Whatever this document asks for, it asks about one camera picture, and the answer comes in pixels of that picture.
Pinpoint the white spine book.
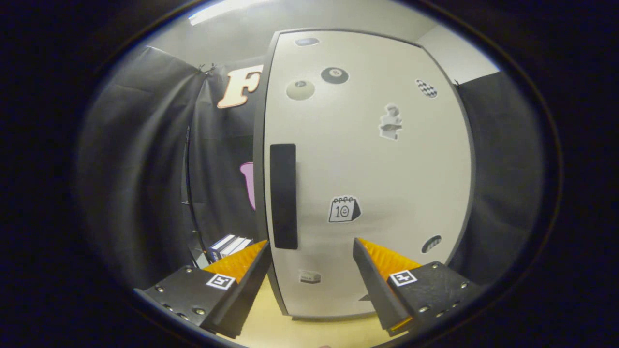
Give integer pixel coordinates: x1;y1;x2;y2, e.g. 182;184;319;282
219;236;245;259

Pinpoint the grey cabinet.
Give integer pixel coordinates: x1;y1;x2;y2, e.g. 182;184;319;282
252;28;477;322

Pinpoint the dark blue spine book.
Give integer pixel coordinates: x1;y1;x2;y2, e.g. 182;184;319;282
208;234;236;261

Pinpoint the black door handle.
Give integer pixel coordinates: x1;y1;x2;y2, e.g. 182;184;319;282
270;143;298;250

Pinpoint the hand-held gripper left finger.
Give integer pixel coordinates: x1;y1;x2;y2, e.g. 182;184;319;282
133;239;272;340

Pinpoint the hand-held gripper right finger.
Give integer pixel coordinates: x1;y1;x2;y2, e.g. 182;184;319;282
352;237;483;337

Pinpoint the black backdrop cloth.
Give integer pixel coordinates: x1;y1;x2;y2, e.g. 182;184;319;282
77;46;547;290

